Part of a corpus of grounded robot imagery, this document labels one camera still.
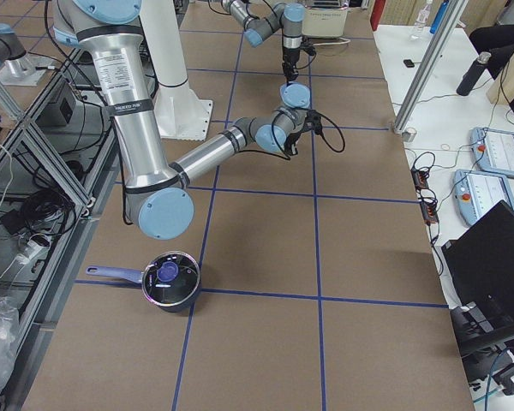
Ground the aluminium frame post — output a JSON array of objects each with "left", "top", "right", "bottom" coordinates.
[{"left": 392, "top": 0, "right": 468, "bottom": 141}]

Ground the upper teach pendant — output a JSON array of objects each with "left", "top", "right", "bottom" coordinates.
[{"left": 470, "top": 128, "right": 514, "bottom": 178}]

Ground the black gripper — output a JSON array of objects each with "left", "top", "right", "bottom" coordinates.
[
  {"left": 283, "top": 109, "right": 324, "bottom": 157},
  {"left": 282, "top": 46, "right": 300, "bottom": 85}
]

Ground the blue saucepan with glass lid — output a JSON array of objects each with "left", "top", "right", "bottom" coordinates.
[{"left": 86, "top": 251, "right": 202, "bottom": 313}]

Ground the white power cable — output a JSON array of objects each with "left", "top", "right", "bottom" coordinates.
[{"left": 303, "top": 36, "right": 351, "bottom": 47}]

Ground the beige appliance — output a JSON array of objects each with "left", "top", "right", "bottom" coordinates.
[{"left": 302, "top": 0, "right": 349, "bottom": 39}]

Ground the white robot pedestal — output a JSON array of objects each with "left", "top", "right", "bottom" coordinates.
[{"left": 140, "top": 0, "right": 213, "bottom": 141}]

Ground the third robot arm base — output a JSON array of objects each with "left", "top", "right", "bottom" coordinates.
[{"left": 0, "top": 23, "right": 51, "bottom": 86}]

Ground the clear plastic bottle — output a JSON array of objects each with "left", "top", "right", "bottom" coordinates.
[{"left": 413, "top": 0, "right": 433, "bottom": 36}]

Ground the black laptop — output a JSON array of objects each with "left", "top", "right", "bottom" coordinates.
[{"left": 440, "top": 200, "right": 514, "bottom": 320}]

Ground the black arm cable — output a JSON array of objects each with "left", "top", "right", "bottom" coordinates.
[{"left": 270, "top": 109, "right": 346, "bottom": 162}]

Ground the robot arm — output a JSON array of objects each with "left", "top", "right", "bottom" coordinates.
[
  {"left": 221, "top": 0, "right": 305, "bottom": 84},
  {"left": 52, "top": 1, "right": 314, "bottom": 240}
]

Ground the black power adapter box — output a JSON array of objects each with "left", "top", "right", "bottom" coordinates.
[{"left": 36, "top": 81, "right": 76, "bottom": 127}]

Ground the black water bottle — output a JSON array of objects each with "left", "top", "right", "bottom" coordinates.
[{"left": 456, "top": 51, "right": 492, "bottom": 96}]

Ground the lower teach pendant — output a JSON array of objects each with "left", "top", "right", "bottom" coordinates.
[{"left": 453, "top": 170, "right": 514, "bottom": 226}]

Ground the small black device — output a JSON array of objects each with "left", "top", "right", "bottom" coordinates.
[{"left": 403, "top": 59, "right": 415, "bottom": 68}]

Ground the teach pendant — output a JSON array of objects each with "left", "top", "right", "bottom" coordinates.
[
  {"left": 453, "top": 170, "right": 514, "bottom": 226},
  {"left": 470, "top": 128, "right": 514, "bottom": 178}
]

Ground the orange power strip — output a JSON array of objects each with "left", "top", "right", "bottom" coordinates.
[{"left": 410, "top": 167, "right": 439, "bottom": 226}]

